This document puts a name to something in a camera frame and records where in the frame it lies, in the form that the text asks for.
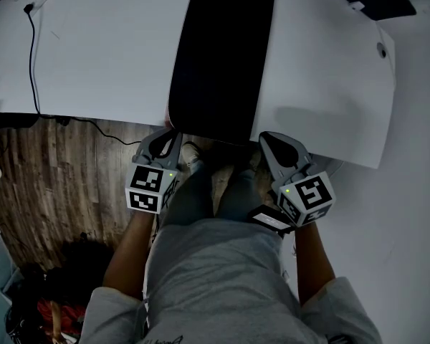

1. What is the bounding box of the person's left forearm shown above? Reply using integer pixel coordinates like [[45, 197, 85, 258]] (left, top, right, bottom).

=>
[[102, 209, 156, 300]]

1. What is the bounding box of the red desk mat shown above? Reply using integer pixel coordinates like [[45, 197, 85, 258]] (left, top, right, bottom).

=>
[[164, 0, 275, 146]]

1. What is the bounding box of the person's left shoe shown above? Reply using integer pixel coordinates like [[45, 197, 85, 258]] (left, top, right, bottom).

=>
[[181, 141, 202, 166]]

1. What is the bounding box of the black power cable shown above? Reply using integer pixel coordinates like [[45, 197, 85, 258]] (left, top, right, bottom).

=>
[[23, 4, 143, 146]]

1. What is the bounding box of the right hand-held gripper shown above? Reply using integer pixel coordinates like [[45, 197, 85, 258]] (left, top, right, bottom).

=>
[[259, 131, 336, 228]]

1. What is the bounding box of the black box with white label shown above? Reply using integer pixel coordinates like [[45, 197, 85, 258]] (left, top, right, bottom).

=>
[[248, 204, 295, 238]]

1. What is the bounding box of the person's right shoe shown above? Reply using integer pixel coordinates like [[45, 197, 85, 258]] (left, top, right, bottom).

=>
[[247, 148, 263, 171]]

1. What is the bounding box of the black office chair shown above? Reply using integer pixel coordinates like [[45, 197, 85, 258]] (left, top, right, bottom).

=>
[[0, 112, 40, 130]]

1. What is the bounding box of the red bag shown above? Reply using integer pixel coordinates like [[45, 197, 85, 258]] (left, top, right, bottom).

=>
[[37, 297, 86, 340]]

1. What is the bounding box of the black clothing pile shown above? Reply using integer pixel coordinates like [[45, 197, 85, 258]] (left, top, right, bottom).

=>
[[6, 241, 113, 344]]

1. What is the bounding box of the person's right leg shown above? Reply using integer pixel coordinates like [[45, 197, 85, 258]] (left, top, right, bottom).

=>
[[214, 168, 267, 222]]

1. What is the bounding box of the person's shoe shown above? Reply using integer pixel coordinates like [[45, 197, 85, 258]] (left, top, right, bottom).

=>
[[181, 141, 202, 166], [247, 148, 263, 171]]

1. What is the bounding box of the person's left leg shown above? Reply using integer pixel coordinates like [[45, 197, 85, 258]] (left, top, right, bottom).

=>
[[163, 156, 216, 226]]

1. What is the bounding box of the person's leg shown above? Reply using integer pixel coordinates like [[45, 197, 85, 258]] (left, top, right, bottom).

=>
[[214, 168, 267, 222], [163, 156, 216, 226]]

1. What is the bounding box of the person's grey shirt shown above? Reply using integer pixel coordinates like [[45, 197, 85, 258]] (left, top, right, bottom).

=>
[[79, 217, 381, 344]]

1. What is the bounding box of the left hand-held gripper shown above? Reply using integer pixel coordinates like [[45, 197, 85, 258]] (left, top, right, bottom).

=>
[[125, 130, 183, 215]]

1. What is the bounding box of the person's right forearm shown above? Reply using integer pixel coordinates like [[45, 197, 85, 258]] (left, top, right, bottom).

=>
[[293, 222, 336, 306]]

